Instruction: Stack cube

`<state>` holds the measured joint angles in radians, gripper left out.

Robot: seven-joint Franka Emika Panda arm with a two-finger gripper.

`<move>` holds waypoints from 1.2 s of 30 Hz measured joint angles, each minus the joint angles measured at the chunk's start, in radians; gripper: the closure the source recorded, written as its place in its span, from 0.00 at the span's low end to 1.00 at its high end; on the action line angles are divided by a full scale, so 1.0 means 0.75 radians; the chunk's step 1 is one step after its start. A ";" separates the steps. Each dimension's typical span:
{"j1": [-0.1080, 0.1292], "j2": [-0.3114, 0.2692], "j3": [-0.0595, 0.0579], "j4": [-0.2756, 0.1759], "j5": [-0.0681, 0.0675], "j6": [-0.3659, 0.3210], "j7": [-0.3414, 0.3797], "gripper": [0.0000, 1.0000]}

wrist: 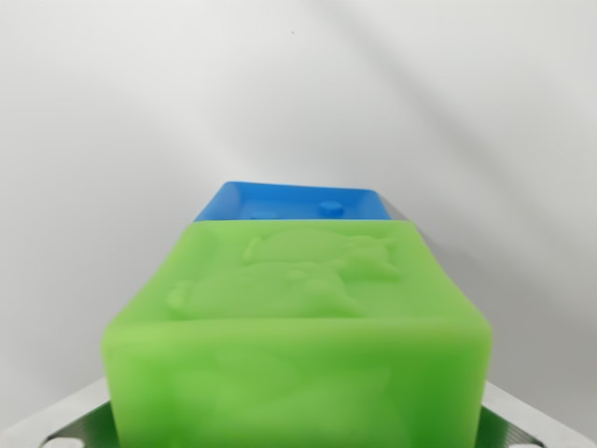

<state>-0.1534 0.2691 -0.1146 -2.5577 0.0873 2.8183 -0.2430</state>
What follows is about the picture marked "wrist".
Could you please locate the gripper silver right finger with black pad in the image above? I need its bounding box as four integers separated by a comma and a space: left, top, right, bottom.
475, 381, 597, 448

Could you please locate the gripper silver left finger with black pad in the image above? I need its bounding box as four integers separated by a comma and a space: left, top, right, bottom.
0, 376, 123, 448

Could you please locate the green soft cube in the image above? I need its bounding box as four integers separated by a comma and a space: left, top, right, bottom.
100, 218, 493, 448

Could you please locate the blue soft cube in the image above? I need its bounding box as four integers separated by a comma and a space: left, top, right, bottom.
193, 180, 394, 224

